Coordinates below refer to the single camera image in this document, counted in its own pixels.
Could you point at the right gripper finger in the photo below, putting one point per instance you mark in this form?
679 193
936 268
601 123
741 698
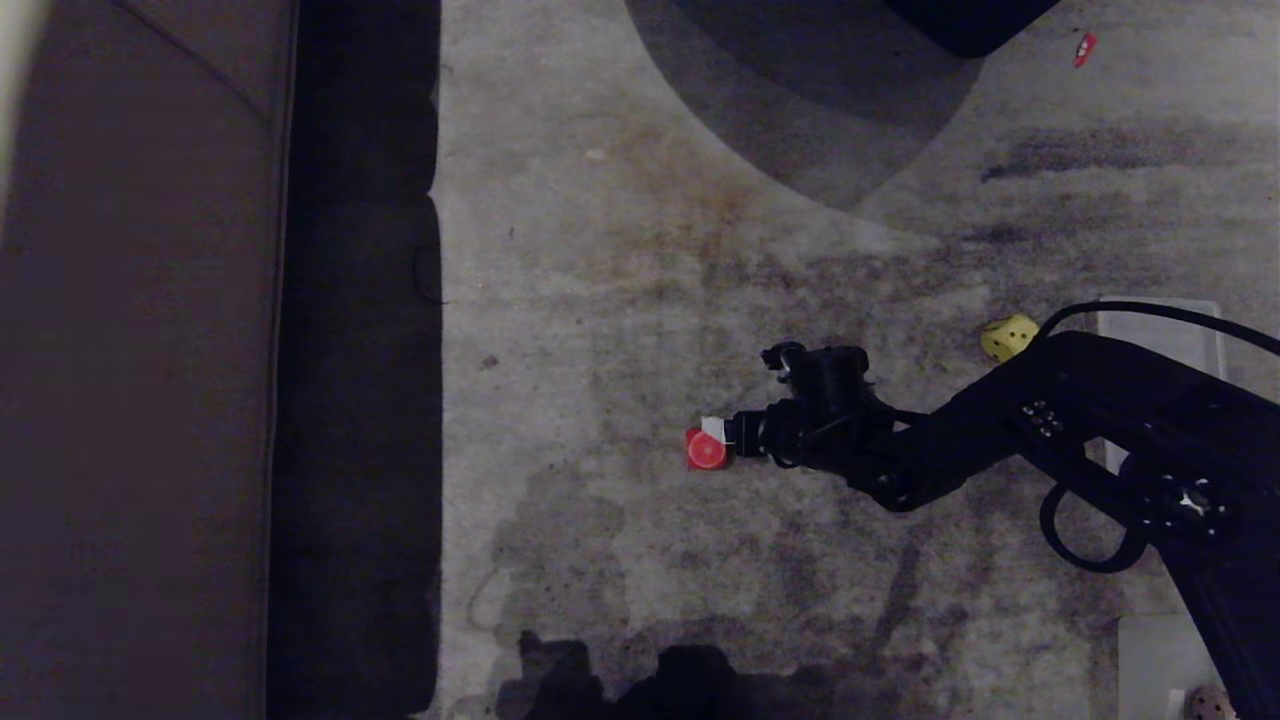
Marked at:
714 429

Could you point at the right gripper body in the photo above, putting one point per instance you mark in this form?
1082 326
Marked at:
765 436

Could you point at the red die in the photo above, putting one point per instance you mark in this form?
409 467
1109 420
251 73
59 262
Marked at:
705 452

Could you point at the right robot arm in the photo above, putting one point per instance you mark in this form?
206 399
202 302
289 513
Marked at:
1120 410

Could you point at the clear plastic box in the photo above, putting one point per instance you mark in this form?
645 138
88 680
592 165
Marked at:
1150 660

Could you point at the yellow die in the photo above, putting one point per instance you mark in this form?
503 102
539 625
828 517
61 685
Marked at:
1009 338

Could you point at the black furniture piece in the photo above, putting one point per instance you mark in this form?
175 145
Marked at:
965 22

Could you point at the small red wrapper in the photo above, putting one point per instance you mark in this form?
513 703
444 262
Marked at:
1085 48

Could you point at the brown sofa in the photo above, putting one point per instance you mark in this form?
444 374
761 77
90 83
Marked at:
150 400

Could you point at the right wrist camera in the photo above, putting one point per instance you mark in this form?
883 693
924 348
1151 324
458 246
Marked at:
830 375

